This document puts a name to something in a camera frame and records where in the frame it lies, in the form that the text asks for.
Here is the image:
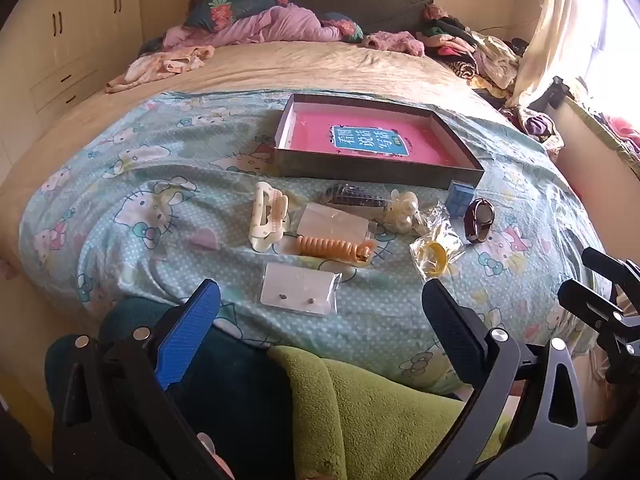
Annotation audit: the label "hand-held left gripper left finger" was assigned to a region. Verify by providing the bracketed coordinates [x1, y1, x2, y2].
[45, 279, 236, 480]

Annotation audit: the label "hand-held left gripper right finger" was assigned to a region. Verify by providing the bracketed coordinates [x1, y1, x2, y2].
[421, 277, 588, 480]

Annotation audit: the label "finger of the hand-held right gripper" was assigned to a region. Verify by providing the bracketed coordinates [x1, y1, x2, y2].
[581, 247, 640, 307]
[557, 278, 640, 362]

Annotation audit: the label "brown wristwatch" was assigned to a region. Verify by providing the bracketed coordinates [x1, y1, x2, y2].
[462, 198, 496, 245]

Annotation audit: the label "earring card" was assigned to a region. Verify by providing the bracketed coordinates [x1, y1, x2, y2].
[260, 262, 343, 317]

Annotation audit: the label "pearl flower hair clip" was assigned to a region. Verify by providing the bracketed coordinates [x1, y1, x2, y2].
[382, 189, 431, 235]

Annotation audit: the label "small blue box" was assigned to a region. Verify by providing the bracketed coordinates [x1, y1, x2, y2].
[445, 180, 473, 217]

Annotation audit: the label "orange spiral hair tie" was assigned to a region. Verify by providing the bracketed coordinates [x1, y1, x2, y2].
[295, 235, 376, 267]

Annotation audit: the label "small clear plastic bag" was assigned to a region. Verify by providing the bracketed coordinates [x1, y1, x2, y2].
[295, 202, 383, 246]

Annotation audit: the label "shallow grey cardboard box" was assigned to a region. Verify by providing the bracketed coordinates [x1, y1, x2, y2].
[272, 93, 486, 190]

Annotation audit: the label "dark teal garment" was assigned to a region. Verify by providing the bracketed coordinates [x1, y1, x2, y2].
[45, 297, 301, 480]

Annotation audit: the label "green fleece garment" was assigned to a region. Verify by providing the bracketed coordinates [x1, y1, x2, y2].
[270, 345, 511, 480]

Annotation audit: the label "cream hair claw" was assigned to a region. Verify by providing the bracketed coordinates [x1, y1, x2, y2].
[249, 181, 291, 252]

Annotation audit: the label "cartoon cat print blanket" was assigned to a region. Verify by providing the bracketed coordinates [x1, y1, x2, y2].
[20, 91, 608, 396]

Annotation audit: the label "pink cloth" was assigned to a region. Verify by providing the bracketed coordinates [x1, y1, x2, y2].
[602, 116, 640, 153]

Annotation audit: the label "purple clothes bundle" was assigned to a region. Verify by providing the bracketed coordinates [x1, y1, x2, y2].
[515, 107, 566, 151]

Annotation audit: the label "black beads in clear bag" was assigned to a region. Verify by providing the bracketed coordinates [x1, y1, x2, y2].
[325, 182, 393, 211]

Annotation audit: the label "window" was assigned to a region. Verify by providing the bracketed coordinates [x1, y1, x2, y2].
[575, 0, 640, 126]

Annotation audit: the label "pink book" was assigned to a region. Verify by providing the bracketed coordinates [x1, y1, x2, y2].
[287, 110, 468, 168]

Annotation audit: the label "cream curtain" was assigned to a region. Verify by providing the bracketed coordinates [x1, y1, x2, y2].
[510, 0, 611, 108]

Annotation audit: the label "pile of mixed clothes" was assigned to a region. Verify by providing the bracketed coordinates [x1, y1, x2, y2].
[417, 5, 531, 101]

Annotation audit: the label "peach pink garment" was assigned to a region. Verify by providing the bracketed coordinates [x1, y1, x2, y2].
[105, 45, 216, 95]

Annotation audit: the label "beige bedspread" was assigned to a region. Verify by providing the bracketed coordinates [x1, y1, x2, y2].
[0, 40, 506, 271]

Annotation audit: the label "pink fuzzy garment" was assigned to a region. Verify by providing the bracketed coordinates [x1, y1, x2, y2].
[362, 31, 426, 57]

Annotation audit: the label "cream wardrobe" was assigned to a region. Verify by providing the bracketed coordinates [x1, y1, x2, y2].
[0, 0, 146, 116]

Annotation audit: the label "purple quilt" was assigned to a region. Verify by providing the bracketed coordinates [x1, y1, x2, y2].
[162, 4, 351, 51]

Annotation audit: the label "small floral pillow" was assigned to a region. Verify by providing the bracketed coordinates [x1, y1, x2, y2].
[322, 12, 366, 43]

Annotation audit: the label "large floral pillow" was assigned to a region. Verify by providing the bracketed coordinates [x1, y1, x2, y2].
[186, 0, 291, 31]

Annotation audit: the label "yellow ring in clear bag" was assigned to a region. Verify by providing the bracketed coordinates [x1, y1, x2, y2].
[409, 205, 466, 281]

